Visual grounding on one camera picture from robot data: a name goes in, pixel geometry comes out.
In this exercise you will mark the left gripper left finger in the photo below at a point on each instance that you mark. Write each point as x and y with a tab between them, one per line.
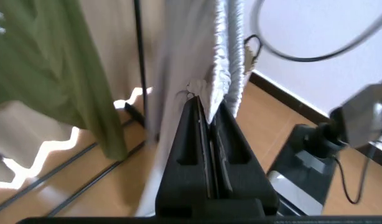
184	186

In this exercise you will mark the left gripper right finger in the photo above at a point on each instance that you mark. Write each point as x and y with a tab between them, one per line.
250	186

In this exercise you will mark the pale grey shorts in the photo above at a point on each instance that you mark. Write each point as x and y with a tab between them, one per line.
184	46

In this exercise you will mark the green printed T-shirt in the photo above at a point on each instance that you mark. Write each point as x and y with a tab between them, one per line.
38	46

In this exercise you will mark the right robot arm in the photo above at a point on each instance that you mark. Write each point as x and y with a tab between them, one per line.
362	115

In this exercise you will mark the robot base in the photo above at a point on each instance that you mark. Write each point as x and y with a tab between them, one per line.
303	174

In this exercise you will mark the black clothes rack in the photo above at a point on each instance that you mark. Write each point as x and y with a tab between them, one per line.
140	46

